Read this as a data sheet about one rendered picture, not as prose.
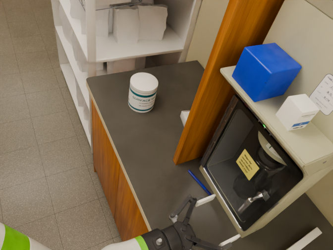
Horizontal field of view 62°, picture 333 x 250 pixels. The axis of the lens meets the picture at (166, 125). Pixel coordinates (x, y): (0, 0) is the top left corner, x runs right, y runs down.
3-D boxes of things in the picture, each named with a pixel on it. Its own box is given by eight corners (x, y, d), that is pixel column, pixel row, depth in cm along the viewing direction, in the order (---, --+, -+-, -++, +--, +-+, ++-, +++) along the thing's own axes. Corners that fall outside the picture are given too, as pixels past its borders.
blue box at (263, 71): (259, 70, 75) (275, 41, 68) (283, 95, 70) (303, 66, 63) (230, 76, 71) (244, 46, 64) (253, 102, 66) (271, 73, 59)
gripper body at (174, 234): (174, 255, 71) (203, 240, 75) (160, 224, 76) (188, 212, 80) (168, 262, 77) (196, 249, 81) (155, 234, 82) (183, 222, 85)
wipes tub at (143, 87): (147, 92, 145) (151, 70, 134) (157, 110, 138) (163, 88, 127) (124, 97, 140) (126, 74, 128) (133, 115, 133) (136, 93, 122)
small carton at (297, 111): (291, 111, 66) (305, 93, 62) (304, 127, 63) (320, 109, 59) (275, 114, 64) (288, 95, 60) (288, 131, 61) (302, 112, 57)
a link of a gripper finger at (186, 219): (182, 236, 81) (178, 233, 81) (194, 204, 88) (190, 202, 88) (185, 231, 78) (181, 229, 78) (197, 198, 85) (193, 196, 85)
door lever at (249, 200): (252, 210, 91) (248, 203, 93) (265, 197, 84) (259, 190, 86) (239, 216, 89) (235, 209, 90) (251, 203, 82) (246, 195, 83)
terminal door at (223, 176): (202, 163, 116) (237, 94, 86) (244, 232, 99) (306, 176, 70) (200, 164, 115) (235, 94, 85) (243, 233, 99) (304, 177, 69)
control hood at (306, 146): (239, 87, 85) (252, 61, 77) (314, 174, 68) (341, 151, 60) (208, 94, 80) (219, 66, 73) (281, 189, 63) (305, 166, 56)
